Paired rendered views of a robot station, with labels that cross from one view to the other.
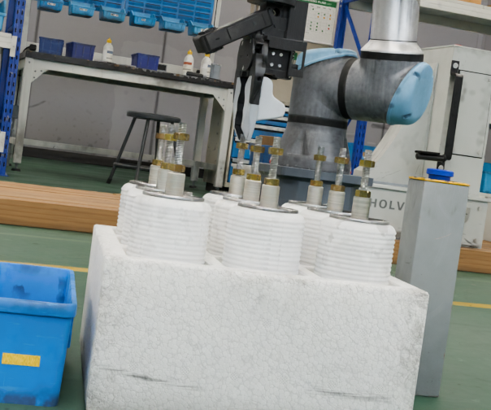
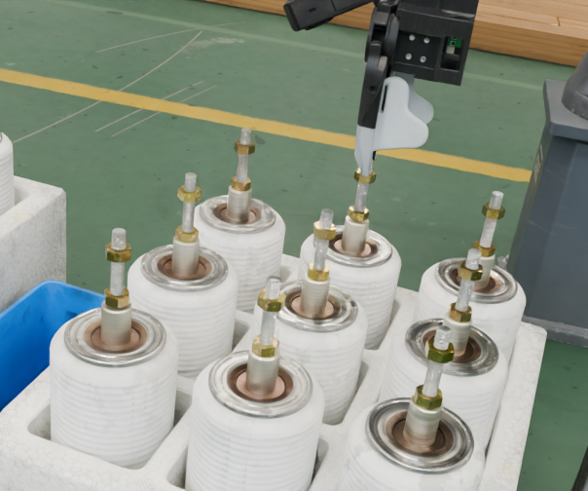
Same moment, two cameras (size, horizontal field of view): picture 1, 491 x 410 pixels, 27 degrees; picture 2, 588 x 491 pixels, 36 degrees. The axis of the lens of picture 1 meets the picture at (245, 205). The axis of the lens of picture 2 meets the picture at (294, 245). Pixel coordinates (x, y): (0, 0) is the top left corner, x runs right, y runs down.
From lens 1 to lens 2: 0.90 m
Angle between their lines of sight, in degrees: 36
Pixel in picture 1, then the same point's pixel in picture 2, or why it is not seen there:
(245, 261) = (197, 471)
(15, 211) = not seen: hidden behind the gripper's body
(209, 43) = (297, 18)
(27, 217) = not seen: hidden behind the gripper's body
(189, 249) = (111, 436)
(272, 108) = (404, 132)
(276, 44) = (414, 24)
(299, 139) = not seen: outside the picture
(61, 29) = not seen: outside the picture
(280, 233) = (245, 453)
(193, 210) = (109, 387)
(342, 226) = (360, 462)
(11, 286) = (63, 311)
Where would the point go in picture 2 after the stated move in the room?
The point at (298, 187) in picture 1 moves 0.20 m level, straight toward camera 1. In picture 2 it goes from (576, 151) to (518, 202)
